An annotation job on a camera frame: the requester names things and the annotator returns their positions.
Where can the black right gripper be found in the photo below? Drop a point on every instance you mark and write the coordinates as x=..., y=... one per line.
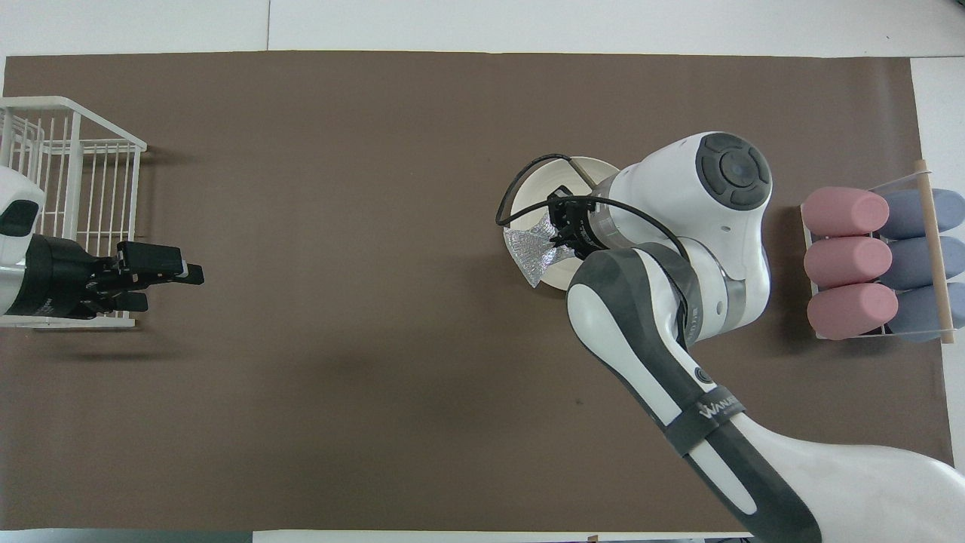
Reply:
x=579, y=226

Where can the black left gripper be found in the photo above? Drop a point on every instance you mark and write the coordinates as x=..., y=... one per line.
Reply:
x=64, y=279

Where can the silver foil bag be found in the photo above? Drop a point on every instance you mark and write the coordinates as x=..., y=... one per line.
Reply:
x=531, y=249

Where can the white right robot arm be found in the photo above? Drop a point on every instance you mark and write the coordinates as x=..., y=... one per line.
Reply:
x=678, y=219

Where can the cream round plate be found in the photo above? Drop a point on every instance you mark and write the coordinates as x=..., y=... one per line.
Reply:
x=539, y=188

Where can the brown table mat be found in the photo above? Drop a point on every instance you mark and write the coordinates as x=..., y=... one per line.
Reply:
x=339, y=377

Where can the pink plastic cup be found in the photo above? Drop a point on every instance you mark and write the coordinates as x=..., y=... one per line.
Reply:
x=852, y=311
x=844, y=211
x=848, y=262

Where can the blue plastic cup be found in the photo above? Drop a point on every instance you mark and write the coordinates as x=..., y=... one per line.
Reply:
x=912, y=213
x=916, y=313
x=912, y=262

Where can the white cup holder rack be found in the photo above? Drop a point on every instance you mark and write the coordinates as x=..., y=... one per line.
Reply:
x=932, y=249

